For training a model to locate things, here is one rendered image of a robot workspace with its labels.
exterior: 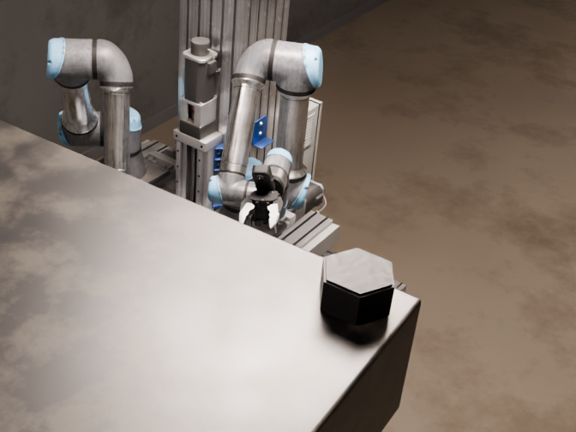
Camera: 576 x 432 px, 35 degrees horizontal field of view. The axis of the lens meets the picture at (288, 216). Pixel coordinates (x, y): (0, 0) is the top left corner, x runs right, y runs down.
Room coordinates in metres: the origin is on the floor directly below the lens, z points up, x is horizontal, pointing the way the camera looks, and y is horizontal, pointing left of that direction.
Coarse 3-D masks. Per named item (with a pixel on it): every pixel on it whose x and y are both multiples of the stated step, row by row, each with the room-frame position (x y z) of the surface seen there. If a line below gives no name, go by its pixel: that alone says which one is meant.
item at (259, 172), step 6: (252, 168) 1.96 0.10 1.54; (258, 168) 1.95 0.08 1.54; (264, 168) 1.95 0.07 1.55; (270, 168) 1.96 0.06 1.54; (252, 174) 1.95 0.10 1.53; (258, 174) 1.95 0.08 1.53; (264, 174) 1.94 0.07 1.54; (270, 174) 1.96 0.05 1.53; (258, 180) 1.96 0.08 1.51; (264, 180) 1.95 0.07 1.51; (270, 180) 1.96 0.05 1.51; (258, 186) 1.98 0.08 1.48; (264, 186) 1.98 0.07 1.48; (270, 186) 1.97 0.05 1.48
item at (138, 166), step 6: (132, 156) 2.63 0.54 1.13; (138, 156) 2.65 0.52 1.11; (132, 162) 2.63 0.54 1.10; (138, 162) 2.64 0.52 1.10; (144, 162) 2.68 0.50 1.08; (132, 168) 2.62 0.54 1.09; (138, 168) 2.64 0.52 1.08; (144, 168) 2.66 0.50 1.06; (132, 174) 2.61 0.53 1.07; (138, 174) 2.63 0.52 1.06; (144, 174) 2.66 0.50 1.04
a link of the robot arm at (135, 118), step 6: (132, 108) 2.71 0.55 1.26; (102, 114) 2.66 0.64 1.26; (132, 114) 2.67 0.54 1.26; (138, 114) 2.69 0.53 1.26; (102, 120) 2.63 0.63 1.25; (132, 120) 2.64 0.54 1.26; (138, 120) 2.66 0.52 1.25; (102, 126) 2.62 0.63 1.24; (132, 126) 2.63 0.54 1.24; (138, 126) 2.66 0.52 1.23; (102, 132) 2.61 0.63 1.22; (132, 132) 2.63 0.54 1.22; (138, 132) 2.65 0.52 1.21; (102, 138) 2.61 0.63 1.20; (132, 138) 2.63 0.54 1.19; (138, 138) 2.65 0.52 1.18; (102, 144) 2.62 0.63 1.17; (132, 144) 2.63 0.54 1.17; (138, 144) 2.65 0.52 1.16; (132, 150) 2.63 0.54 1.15; (138, 150) 2.65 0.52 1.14
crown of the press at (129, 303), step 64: (0, 128) 1.25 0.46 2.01; (0, 192) 1.07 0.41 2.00; (64, 192) 1.09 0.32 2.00; (128, 192) 1.11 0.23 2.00; (0, 256) 0.93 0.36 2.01; (64, 256) 0.94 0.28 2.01; (128, 256) 0.96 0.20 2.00; (192, 256) 0.97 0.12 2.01; (256, 256) 0.98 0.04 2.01; (320, 256) 1.00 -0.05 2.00; (0, 320) 0.81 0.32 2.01; (64, 320) 0.82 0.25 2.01; (128, 320) 0.83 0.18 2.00; (192, 320) 0.84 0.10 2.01; (256, 320) 0.86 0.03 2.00; (320, 320) 0.87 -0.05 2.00; (384, 320) 0.88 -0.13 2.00; (0, 384) 0.71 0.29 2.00; (64, 384) 0.72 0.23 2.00; (128, 384) 0.73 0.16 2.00; (192, 384) 0.74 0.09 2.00; (256, 384) 0.75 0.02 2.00; (320, 384) 0.76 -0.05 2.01; (384, 384) 0.85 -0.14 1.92
